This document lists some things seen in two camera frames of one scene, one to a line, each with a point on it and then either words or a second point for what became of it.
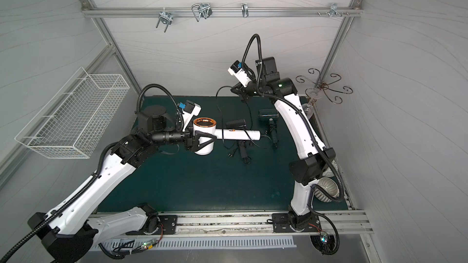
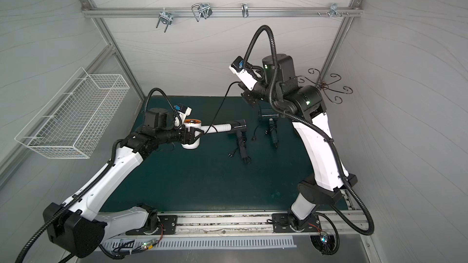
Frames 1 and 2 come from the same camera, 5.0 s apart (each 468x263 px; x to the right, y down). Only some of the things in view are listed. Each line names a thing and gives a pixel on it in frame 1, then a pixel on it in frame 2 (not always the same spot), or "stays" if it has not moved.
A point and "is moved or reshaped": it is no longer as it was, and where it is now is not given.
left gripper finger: [203, 145] -> [195, 139]
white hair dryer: [208, 125] is moved or reshaped
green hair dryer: [271, 115] stays
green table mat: [235, 176] stays
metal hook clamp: [203, 10] stays
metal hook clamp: [165, 17] stays
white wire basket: [73, 123] stays
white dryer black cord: [222, 117] -> [211, 125]
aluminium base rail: [337, 223] stays
